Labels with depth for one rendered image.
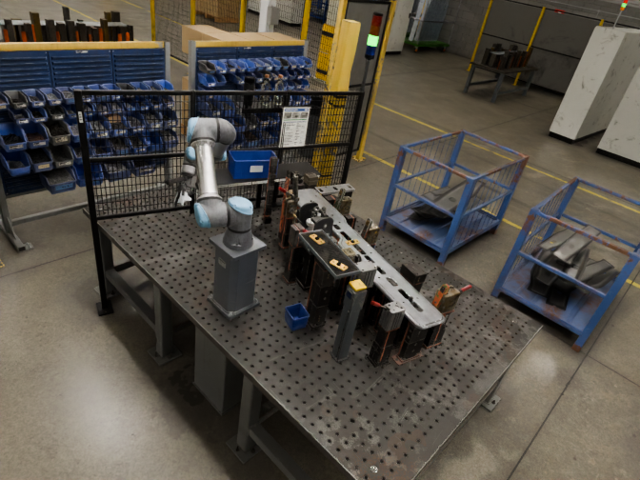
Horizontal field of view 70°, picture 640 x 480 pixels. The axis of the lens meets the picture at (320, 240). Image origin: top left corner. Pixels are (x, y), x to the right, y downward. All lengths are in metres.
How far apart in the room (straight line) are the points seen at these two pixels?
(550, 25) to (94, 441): 13.57
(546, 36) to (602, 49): 4.64
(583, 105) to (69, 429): 9.24
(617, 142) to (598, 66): 1.39
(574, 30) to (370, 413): 12.84
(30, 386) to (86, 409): 0.38
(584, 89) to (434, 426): 8.39
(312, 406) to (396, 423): 0.38
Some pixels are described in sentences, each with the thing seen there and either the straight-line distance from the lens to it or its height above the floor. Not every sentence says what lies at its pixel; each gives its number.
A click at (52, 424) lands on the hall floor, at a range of 3.04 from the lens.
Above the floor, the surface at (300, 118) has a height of 1.36.
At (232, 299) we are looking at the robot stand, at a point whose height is 0.81.
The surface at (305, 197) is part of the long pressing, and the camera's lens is 3.00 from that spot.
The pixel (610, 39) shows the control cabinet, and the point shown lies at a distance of 9.86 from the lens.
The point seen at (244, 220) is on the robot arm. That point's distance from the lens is 2.17.
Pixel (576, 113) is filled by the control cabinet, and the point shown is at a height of 0.55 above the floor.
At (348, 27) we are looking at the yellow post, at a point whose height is 1.97.
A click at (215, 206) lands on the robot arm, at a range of 2.14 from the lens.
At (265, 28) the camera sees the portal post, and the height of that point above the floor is 1.27.
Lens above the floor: 2.39
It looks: 32 degrees down
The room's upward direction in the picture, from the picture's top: 11 degrees clockwise
